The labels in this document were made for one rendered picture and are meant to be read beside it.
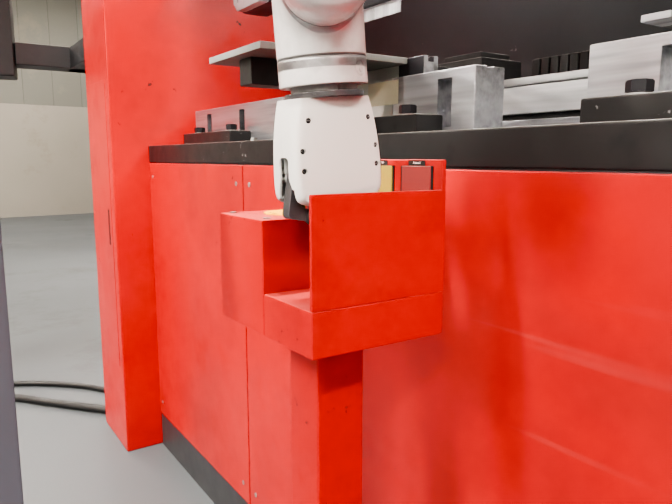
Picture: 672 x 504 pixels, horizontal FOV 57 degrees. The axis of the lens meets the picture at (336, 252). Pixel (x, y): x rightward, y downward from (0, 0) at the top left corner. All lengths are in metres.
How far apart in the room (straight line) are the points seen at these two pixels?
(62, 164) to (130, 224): 8.34
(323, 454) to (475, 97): 0.52
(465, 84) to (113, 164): 1.11
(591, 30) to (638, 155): 0.86
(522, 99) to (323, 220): 0.70
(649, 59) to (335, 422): 0.51
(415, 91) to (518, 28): 0.62
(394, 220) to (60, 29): 9.83
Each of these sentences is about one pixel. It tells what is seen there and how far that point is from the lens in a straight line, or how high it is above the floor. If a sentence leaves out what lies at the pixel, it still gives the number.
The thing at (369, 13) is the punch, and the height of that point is 1.09.
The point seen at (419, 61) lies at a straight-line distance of 1.02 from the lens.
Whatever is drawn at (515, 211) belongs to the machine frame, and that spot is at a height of 0.78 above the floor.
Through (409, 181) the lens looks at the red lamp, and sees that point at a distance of 0.66.
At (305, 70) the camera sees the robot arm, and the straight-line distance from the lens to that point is 0.56.
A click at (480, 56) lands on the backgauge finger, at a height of 1.03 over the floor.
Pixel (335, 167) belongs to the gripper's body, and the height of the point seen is 0.83.
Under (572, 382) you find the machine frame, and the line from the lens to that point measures 0.68.
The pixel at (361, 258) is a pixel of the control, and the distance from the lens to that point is 0.57.
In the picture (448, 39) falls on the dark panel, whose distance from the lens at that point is 1.73.
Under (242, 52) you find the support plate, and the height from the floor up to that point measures 0.99.
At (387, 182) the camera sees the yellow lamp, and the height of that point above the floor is 0.81.
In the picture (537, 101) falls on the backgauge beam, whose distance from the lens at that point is 1.16.
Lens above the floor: 0.84
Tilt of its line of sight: 9 degrees down
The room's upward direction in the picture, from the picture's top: straight up
